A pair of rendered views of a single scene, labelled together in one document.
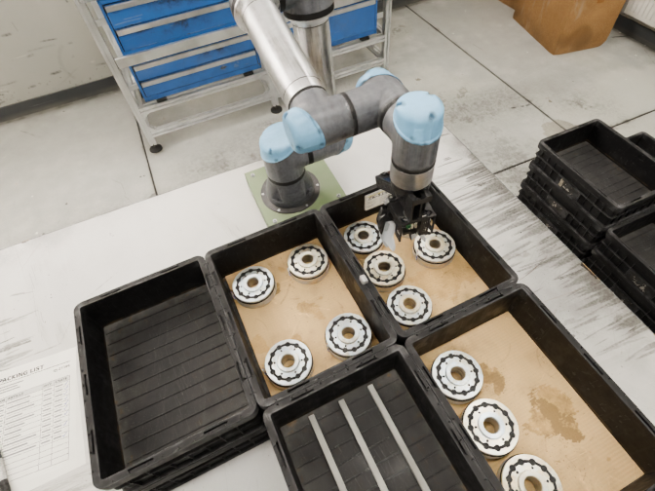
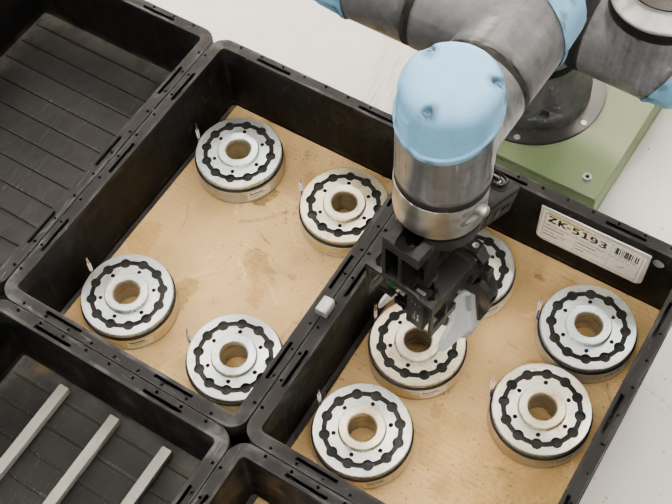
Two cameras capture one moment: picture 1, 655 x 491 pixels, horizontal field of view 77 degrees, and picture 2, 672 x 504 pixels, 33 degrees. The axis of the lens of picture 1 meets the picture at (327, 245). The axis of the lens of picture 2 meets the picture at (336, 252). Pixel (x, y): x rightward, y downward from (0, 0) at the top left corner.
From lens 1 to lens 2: 0.58 m
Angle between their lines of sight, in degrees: 30
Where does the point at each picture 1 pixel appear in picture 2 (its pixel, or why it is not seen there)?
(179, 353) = (64, 138)
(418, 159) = (403, 169)
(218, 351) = not seen: hidden behind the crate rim
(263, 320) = (192, 215)
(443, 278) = (484, 470)
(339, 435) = (58, 450)
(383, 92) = (486, 14)
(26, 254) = not seen: outside the picture
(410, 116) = (404, 81)
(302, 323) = (222, 279)
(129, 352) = (27, 73)
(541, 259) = not seen: outside the picture
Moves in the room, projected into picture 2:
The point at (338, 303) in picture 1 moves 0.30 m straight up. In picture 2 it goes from (300, 312) to (279, 151)
